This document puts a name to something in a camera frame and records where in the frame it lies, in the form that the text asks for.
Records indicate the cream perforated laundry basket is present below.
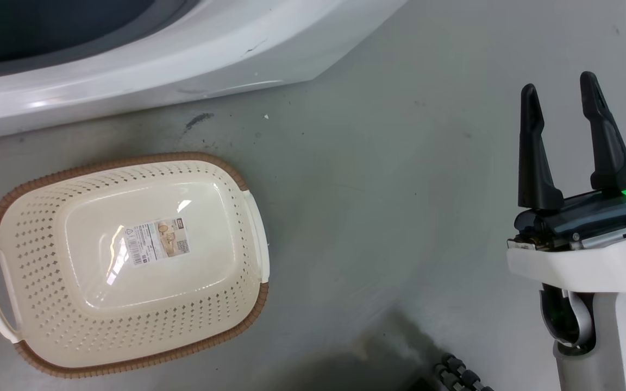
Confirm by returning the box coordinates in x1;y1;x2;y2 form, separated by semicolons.
0;152;270;379

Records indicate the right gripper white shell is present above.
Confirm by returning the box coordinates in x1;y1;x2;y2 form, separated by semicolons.
506;71;626;294

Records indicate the paper label sticker in basket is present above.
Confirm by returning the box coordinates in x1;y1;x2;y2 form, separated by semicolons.
124;217;191;267

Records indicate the white front-load washing machine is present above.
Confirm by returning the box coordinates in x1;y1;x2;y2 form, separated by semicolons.
0;0;409;143

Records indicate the black corrugated cable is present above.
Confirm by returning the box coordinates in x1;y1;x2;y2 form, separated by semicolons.
435;353;494;391

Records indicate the grey rubber door gasket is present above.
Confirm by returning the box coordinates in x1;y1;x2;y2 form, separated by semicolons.
0;0;197;82

